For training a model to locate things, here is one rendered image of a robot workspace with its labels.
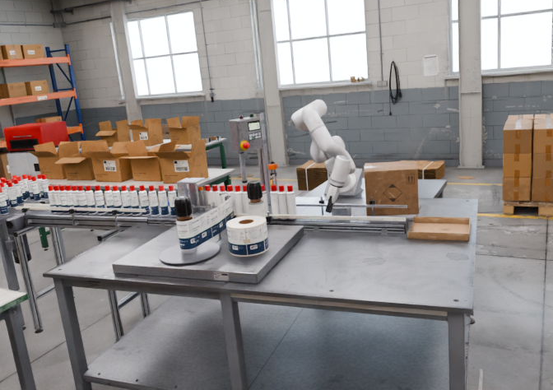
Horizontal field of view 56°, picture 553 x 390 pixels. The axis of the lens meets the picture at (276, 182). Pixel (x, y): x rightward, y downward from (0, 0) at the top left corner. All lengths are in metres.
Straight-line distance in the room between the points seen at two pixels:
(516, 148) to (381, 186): 2.93
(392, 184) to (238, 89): 6.60
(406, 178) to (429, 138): 5.20
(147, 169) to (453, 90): 4.76
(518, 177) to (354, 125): 3.41
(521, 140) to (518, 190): 0.52
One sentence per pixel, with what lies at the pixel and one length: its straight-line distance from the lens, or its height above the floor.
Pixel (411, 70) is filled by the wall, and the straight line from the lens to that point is 8.19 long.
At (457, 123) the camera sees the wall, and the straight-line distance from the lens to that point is 8.13.
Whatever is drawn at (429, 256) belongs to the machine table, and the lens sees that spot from 2.56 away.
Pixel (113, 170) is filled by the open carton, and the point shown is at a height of 0.90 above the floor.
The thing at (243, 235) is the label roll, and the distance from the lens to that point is 2.51.
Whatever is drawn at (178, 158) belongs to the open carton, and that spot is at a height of 1.02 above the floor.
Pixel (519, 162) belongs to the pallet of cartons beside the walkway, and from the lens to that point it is 5.83.
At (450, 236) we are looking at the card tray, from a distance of 2.75.
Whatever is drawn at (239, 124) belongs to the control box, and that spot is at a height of 1.45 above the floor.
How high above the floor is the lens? 1.79
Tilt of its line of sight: 13 degrees down
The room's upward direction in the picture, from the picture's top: 6 degrees counter-clockwise
